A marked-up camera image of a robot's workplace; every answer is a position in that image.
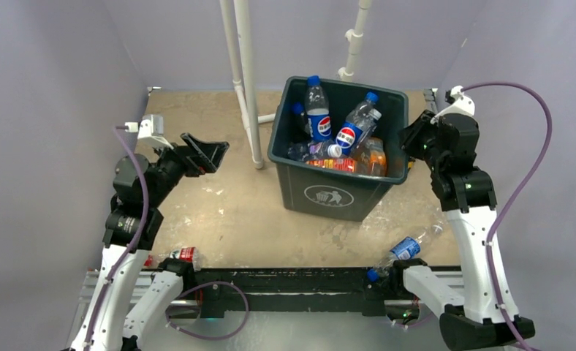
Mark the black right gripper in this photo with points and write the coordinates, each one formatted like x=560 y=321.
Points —
x=409 y=135

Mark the clear crushed bottle blue label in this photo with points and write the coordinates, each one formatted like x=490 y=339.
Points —
x=359 y=121

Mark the dark green trash bin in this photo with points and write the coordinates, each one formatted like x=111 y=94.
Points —
x=332 y=193

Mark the crushed bottle purple label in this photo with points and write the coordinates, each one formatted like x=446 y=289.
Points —
x=308 y=151

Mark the white pvc pipe frame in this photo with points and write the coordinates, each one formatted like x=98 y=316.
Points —
x=236 y=22

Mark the white camera right wrist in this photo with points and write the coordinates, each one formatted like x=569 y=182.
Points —
x=458 y=103

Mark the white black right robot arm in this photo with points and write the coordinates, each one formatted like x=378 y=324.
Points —
x=485 y=314

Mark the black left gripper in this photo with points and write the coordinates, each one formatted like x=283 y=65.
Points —
x=208 y=153

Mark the small pepsi bottle blue cap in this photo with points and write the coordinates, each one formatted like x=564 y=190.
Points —
x=301 y=118

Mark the small bottle red white label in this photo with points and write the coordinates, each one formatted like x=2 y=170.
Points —
x=187 y=253

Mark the blue label bottle near base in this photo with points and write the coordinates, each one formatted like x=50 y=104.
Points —
x=407 y=248

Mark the large pepsi bottle blue label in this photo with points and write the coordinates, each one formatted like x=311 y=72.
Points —
x=317 y=110

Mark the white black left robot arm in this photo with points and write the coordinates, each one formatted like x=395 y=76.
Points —
x=112 y=321

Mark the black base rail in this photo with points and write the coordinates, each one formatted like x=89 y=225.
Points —
x=336 y=290

